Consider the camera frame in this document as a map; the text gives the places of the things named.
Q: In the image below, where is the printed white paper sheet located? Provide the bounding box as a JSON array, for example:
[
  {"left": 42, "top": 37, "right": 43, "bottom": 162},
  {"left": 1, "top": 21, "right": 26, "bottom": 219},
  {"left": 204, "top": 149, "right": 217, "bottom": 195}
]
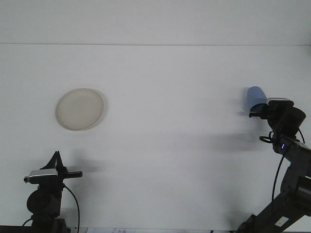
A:
[{"left": 86, "top": 227, "right": 137, "bottom": 233}]

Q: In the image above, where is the pale blue cup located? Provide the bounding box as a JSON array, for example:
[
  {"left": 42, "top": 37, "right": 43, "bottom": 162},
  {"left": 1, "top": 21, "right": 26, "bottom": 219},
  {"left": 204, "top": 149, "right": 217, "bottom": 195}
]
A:
[{"left": 246, "top": 86, "right": 268, "bottom": 110}]

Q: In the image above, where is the pale round plate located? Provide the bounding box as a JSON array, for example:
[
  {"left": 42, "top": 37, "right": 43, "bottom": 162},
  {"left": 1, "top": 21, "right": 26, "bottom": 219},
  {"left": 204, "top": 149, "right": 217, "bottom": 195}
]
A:
[{"left": 55, "top": 87, "right": 105, "bottom": 132}]

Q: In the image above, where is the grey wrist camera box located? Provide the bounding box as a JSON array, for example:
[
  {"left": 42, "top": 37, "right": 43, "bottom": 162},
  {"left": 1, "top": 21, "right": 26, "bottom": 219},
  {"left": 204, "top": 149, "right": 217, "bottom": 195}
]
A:
[
  {"left": 28, "top": 169, "right": 60, "bottom": 180},
  {"left": 266, "top": 97, "right": 294, "bottom": 108}
]

